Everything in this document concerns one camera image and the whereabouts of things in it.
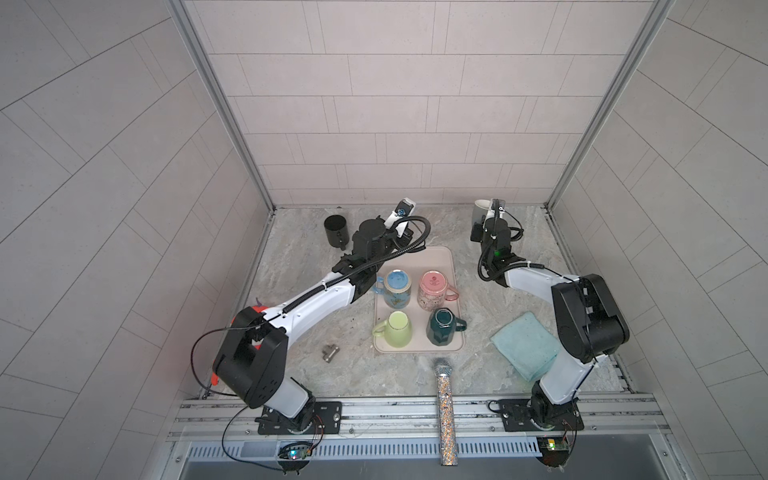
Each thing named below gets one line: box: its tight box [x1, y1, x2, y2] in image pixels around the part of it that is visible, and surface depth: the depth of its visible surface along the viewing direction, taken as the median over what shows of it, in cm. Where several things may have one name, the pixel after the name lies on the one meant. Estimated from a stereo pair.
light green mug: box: [372, 310, 413, 349], surface depth 80 cm
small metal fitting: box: [322, 344, 340, 363], surface depth 82 cm
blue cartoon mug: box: [372, 269, 412, 309], surface depth 86 cm
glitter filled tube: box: [435, 357, 458, 466], surface depth 71 cm
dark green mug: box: [426, 307, 467, 346], surface depth 80 cm
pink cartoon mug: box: [417, 270, 459, 311], surface depth 86 cm
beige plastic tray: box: [374, 246, 464, 354], surface depth 85 cm
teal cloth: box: [490, 311, 560, 382], surface depth 84 cm
